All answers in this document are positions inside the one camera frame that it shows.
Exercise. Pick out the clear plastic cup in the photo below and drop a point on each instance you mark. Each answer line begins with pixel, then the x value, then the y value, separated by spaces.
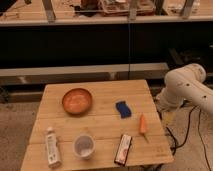
pixel 84 146

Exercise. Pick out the blue sponge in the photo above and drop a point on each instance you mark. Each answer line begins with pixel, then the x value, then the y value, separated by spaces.
pixel 123 109

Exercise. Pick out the orange carrot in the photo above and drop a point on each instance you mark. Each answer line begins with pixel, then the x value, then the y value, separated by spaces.
pixel 143 127

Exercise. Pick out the orange ceramic bowl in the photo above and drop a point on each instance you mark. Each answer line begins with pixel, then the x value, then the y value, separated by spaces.
pixel 77 101

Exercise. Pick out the long metal shelf rack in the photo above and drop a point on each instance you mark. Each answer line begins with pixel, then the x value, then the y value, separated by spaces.
pixel 49 40

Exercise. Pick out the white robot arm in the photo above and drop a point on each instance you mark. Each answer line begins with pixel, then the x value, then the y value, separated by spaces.
pixel 185 83

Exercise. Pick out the white squeeze bottle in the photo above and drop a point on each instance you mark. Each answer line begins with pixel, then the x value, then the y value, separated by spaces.
pixel 52 149

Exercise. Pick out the black box on shelf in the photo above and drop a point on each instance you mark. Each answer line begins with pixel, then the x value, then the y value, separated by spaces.
pixel 178 58

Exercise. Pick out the wooden table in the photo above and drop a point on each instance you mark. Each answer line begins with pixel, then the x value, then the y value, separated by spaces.
pixel 103 122

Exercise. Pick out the clutter tray on shelf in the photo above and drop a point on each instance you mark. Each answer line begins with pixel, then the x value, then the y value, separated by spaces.
pixel 121 7

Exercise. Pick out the black rectangular candy box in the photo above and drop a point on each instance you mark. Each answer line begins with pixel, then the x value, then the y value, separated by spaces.
pixel 123 150

